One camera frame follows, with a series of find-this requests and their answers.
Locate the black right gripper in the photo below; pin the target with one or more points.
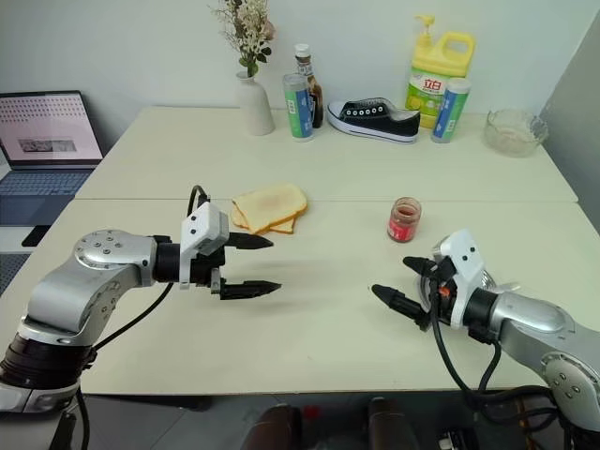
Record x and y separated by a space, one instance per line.
440 300

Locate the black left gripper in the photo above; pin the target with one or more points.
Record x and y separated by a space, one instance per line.
206 269

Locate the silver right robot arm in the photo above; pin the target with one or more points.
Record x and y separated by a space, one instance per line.
534 319

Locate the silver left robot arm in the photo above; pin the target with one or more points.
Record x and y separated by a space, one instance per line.
94 276

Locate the toast bread slice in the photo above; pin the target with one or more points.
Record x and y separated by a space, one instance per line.
272 204
286 227

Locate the red jam glass jar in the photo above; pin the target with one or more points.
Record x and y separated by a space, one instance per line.
403 222

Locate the white ceramic vase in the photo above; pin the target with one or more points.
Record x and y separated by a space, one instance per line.
254 108

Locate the clear tube green blue label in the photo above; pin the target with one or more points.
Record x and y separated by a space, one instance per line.
449 112
297 108

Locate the black white canvas shoe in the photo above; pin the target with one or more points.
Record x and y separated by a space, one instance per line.
375 119

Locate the clear glass ashtray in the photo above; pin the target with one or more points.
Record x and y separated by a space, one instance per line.
514 133

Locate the dark sauce bottle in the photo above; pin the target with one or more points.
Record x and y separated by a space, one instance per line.
314 89

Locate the yellow detergent pump bottle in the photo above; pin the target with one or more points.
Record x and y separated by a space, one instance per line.
431 70

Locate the flat black device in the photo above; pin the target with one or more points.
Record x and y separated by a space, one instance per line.
36 235

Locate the dried flower bouquet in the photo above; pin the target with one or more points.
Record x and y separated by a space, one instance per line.
248 33

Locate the grey open laptop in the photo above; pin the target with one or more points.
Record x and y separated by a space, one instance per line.
44 140

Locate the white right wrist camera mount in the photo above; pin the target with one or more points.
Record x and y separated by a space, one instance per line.
466 262

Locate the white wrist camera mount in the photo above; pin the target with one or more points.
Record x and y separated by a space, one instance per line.
202 227
466 262

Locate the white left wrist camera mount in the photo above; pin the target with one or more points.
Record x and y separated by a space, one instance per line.
202 227

